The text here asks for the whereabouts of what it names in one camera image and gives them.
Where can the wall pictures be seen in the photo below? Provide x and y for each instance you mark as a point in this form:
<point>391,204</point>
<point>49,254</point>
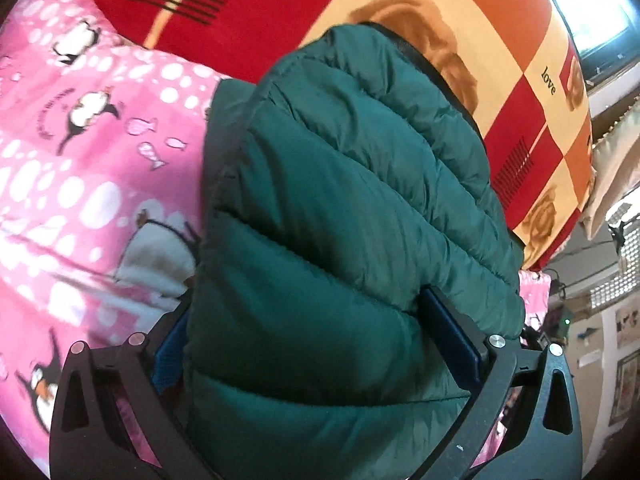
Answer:
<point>626,392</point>

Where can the beige curtain fabric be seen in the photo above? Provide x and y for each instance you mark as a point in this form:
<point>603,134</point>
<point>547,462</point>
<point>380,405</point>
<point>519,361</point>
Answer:
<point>615,162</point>

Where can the green quilted puffer jacket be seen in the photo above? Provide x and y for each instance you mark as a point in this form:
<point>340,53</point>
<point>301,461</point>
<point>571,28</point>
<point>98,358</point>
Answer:
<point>333,196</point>

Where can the window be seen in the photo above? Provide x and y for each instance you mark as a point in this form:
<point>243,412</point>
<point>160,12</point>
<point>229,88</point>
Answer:
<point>605,33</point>

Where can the red orange rose blanket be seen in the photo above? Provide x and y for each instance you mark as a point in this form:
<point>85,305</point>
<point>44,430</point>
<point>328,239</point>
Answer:
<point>511,66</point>

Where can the black power adapter with cables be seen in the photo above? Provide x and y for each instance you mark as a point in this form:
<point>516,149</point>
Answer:
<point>575,270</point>

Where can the pink penguin blanket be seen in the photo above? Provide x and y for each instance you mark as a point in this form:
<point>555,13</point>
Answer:
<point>101,158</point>

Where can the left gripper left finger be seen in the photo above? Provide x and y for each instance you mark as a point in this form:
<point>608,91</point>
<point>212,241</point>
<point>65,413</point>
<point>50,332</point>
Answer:
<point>109,420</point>

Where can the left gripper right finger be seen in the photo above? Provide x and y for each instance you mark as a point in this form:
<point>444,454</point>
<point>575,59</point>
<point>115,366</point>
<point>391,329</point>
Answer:
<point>522,419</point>

